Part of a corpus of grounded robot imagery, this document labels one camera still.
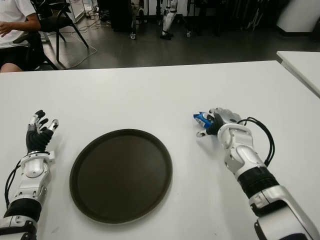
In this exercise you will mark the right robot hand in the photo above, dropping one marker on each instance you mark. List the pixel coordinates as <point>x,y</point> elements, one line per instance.
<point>228,115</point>

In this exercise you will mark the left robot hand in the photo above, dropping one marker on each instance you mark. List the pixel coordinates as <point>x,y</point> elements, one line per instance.
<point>36,141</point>

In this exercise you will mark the blue Oreo package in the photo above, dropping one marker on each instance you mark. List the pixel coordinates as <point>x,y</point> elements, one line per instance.
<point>201,118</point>

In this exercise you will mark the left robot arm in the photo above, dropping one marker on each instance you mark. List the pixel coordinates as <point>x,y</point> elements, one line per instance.
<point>33,168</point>

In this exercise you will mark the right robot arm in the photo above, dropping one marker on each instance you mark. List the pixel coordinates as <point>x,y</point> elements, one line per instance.
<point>240,147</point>

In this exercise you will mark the black office chair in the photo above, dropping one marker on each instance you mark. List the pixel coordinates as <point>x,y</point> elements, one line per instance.
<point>35,52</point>

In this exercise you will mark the white side table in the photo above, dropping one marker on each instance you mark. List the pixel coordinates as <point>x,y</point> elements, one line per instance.
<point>302,65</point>

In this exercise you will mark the round dark brown tray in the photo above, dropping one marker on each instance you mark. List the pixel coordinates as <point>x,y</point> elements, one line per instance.
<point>121,176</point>

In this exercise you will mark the folded metal stand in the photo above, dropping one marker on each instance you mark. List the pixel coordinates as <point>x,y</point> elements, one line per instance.
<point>255,18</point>

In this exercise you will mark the white humanoid robot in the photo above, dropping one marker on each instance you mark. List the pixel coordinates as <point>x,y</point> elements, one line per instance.
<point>167,20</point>

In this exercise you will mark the black folding chair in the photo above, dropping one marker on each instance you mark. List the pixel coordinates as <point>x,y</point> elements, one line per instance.
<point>56,22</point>

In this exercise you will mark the white partition panel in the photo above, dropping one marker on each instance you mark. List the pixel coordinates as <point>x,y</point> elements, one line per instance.
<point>297,15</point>

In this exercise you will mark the seated person white shirt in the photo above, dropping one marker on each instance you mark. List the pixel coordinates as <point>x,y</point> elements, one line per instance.
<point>12,15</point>

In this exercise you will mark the white display cabinet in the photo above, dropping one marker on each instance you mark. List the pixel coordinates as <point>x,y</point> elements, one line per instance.
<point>78,8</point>

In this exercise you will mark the black cabinet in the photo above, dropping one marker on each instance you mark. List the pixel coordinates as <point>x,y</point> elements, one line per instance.
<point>122,15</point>

